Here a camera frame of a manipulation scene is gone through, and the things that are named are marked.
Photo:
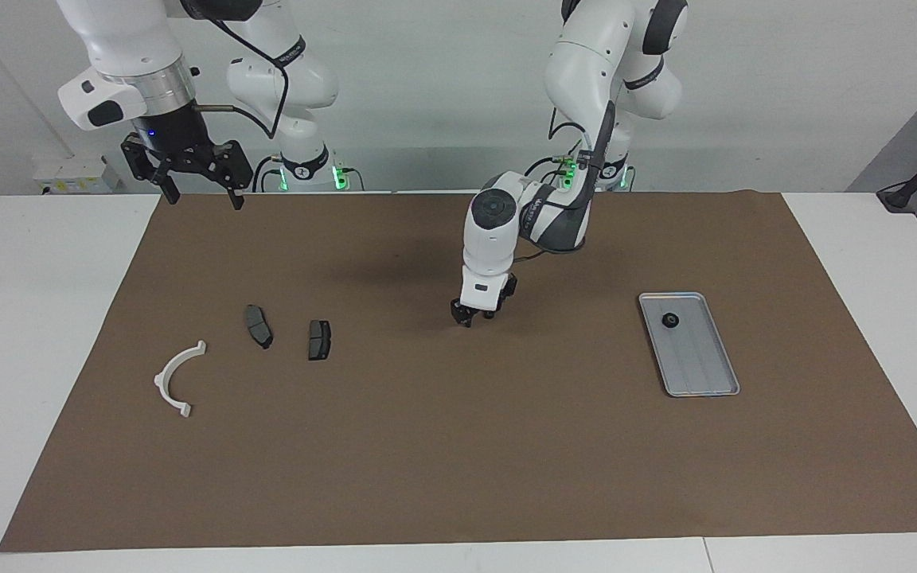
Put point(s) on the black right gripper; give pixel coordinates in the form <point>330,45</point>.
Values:
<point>180,151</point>

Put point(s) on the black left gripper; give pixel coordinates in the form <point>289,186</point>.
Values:
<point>508,294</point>

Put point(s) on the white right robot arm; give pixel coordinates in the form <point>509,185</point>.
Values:
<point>124,40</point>

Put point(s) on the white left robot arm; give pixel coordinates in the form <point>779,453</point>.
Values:
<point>490,239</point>

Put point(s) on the silver metal tray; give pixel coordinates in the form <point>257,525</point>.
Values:
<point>693,362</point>

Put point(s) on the brown paper table mat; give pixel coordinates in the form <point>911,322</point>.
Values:
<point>458,446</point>

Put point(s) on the white power box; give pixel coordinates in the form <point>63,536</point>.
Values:
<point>68,177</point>

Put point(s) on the long dark brake pad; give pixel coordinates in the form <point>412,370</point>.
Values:
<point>258,325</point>

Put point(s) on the short dark brake pad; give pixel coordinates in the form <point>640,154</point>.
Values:
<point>319,340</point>

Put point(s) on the white semicircular bracket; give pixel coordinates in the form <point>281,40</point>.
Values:
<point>162,383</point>

